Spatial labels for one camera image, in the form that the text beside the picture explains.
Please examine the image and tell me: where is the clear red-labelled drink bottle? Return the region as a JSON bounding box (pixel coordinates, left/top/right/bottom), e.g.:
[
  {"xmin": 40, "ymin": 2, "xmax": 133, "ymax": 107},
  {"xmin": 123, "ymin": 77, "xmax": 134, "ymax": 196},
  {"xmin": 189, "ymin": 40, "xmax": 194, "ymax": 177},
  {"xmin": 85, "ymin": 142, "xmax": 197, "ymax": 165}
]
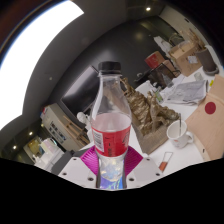
[{"xmin": 89, "ymin": 61, "xmax": 133, "ymax": 191}]

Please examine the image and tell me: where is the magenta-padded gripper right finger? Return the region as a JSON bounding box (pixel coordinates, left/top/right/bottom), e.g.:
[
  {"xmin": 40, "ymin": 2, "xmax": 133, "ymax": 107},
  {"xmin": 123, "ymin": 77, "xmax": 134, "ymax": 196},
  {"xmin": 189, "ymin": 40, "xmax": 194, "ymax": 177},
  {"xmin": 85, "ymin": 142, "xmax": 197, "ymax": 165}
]
[{"xmin": 123, "ymin": 145, "xmax": 165, "ymax": 189}]

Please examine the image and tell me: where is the golden sculpture in box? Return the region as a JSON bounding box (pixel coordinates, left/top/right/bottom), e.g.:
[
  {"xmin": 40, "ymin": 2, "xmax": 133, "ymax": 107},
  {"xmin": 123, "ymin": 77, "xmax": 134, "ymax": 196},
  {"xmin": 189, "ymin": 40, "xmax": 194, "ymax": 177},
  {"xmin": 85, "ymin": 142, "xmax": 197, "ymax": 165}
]
[{"xmin": 121, "ymin": 77, "xmax": 182, "ymax": 155}]

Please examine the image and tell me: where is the red box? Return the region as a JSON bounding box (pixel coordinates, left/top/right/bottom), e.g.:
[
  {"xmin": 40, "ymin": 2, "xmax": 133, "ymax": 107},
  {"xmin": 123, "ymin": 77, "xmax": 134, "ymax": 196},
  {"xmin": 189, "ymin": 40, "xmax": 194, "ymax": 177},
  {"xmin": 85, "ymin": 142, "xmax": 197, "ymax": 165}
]
[{"xmin": 144, "ymin": 50, "xmax": 166, "ymax": 70}]

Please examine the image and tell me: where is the black flat screen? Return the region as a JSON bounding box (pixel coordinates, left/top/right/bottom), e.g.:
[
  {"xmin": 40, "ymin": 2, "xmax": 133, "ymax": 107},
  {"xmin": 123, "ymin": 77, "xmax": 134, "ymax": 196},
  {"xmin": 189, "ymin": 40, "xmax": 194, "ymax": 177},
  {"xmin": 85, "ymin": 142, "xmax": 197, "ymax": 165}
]
[{"xmin": 59, "ymin": 64, "xmax": 101, "ymax": 117}]

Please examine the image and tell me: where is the white mug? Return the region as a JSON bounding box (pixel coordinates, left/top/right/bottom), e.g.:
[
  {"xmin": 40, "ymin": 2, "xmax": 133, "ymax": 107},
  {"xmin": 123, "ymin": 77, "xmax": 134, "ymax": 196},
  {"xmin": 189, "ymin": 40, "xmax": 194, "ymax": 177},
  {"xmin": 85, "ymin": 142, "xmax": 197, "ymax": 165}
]
[{"xmin": 166, "ymin": 119, "xmax": 195, "ymax": 150}]

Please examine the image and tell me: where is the wooden easel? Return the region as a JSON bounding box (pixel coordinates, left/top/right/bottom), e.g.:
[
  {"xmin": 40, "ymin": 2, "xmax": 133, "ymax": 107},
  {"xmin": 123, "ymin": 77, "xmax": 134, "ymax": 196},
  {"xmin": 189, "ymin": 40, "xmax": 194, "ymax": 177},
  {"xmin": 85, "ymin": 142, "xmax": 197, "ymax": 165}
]
[{"xmin": 62, "ymin": 114, "xmax": 92, "ymax": 146}]

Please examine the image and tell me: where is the dark grey plant pot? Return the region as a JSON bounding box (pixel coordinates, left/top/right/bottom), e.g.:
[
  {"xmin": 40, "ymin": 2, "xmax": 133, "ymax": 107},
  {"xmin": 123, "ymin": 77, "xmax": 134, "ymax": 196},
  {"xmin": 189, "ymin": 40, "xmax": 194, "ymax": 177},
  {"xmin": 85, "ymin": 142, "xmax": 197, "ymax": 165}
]
[{"xmin": 195, "ymin": 47, "xmax": 220, "ymax": 76}]

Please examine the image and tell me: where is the orange clear plastic tool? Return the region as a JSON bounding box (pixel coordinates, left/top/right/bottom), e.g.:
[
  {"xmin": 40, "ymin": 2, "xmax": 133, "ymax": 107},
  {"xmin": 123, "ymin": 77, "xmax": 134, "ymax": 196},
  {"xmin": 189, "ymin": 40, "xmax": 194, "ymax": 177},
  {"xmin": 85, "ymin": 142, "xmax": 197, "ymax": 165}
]
[{"xmin": 158, "ymin": 151, "xmax": 175, "ymax": 173}]

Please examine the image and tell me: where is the brown cardboard box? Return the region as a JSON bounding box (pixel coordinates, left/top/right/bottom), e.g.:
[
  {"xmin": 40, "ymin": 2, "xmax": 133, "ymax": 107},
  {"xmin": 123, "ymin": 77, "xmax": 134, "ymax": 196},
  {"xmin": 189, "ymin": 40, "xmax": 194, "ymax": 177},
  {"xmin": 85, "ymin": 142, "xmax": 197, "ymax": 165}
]
[{"xmin": 169, "ymin": 40, "xmax": 203, "ymax": 78}]

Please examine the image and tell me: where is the flat round red coaster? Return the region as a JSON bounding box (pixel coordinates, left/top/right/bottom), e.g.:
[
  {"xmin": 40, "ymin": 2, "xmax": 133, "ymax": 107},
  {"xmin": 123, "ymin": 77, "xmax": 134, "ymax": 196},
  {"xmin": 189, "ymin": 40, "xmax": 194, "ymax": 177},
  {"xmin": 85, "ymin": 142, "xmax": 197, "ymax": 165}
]
[{"xmin": 204, "ymin": 101, "xmax": 218, "ymax": 116}]

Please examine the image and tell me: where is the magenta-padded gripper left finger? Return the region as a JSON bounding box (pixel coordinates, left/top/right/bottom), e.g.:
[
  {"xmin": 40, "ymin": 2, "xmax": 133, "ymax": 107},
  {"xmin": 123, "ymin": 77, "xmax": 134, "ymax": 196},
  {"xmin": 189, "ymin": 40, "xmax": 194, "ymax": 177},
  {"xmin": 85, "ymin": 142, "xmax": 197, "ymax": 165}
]
[{"xmin": 57, "ymin": 145, "xmax": 100, "ymax": 190}]

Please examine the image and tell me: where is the folded newspaper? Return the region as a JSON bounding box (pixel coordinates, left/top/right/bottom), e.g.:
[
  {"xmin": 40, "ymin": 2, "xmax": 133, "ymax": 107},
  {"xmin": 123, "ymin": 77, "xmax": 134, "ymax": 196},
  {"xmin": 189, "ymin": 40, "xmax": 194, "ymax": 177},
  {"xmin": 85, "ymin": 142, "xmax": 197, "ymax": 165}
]
[{"xmin": 164, "ymin": 79, "xmax": 210, "ymax": 106}]

